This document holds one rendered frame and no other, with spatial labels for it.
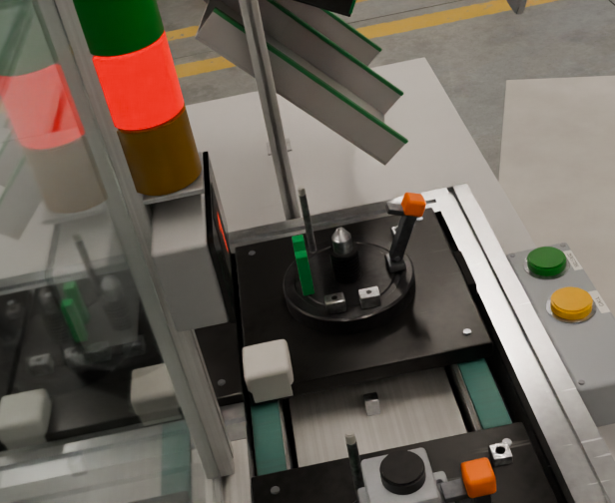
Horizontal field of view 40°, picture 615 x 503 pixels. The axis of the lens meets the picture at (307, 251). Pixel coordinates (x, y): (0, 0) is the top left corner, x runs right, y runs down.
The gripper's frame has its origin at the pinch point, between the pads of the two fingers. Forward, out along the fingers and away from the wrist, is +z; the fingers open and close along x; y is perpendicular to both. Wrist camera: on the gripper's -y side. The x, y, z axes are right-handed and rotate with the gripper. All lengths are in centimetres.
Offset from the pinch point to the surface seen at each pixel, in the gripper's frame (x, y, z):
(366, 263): -3.8, -17.2, 24.3
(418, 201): -5.7, -11.4, 16.3
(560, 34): 245, 99, 123
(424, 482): -39.8, -18.9, 14.8
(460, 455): -29.3, -14.1, 26.3
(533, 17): 267, 95, 123
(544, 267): -8.1, 0.7, 26.1
